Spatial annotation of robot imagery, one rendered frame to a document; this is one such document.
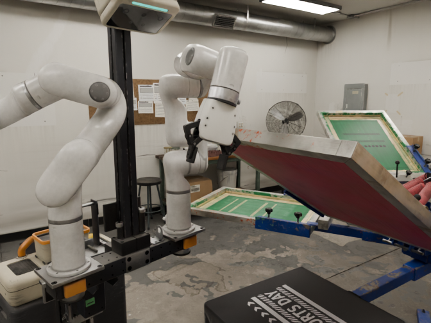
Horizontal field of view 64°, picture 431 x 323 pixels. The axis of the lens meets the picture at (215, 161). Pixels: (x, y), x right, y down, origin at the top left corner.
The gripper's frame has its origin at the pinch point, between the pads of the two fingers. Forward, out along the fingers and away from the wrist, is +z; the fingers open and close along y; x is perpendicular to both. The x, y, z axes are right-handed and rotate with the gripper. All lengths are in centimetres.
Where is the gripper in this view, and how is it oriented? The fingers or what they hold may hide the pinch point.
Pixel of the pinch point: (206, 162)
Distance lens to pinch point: 84.6
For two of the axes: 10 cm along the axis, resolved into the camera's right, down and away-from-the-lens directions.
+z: -2.5, 9.7, 0.1
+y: -8.0, -2.0, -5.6
